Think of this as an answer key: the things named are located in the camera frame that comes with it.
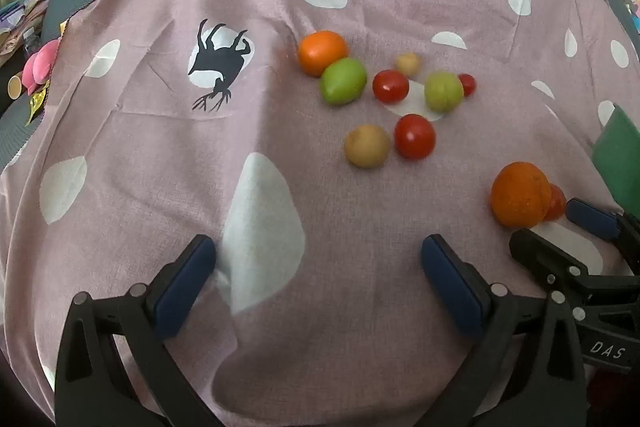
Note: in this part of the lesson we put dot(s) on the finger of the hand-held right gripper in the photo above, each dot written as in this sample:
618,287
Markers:
542,254
592,218

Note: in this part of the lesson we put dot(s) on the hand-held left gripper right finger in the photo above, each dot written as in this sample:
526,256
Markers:
452,284

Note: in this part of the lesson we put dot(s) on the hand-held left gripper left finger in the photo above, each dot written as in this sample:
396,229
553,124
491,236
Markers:
182,287

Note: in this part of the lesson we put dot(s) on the large orange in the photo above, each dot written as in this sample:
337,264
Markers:
520,193

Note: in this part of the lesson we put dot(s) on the green plastic container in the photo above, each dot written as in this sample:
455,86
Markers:
619,157

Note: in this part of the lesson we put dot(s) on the yellowish green plum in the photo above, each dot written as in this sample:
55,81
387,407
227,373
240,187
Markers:
443,91

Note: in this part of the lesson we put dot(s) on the orange-red cherry tomato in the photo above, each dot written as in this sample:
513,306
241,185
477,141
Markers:
557,203

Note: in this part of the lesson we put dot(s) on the tiny red cherry tomato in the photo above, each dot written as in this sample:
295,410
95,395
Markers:
468,84

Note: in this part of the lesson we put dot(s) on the small tan round fruit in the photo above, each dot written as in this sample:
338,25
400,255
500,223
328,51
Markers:
408,63

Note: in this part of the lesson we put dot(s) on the yellow wrapper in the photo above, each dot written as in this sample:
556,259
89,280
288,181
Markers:
36,101

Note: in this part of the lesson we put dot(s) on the paper cup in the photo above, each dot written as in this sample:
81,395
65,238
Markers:
15,87

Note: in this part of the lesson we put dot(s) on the pink plastic toy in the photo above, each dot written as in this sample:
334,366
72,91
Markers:
41,64

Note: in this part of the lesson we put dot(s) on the small orange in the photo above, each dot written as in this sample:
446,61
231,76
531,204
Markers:
322,53

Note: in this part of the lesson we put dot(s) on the pile of colourful packets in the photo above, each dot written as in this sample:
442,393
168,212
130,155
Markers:
25,14

